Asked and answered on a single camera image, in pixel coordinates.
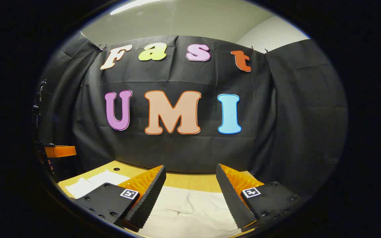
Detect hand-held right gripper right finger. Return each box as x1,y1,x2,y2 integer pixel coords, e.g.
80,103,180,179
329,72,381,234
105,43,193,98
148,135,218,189
216,163,306,232

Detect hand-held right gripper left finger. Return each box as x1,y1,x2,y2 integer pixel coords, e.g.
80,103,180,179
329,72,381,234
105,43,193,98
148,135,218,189
74,165,166,232

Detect white jeans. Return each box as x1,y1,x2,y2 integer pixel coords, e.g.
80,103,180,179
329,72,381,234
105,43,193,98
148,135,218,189
65,170,242,238

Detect black tripod stand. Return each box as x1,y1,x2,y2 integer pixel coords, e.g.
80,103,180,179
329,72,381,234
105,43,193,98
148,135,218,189
32,79,47,129

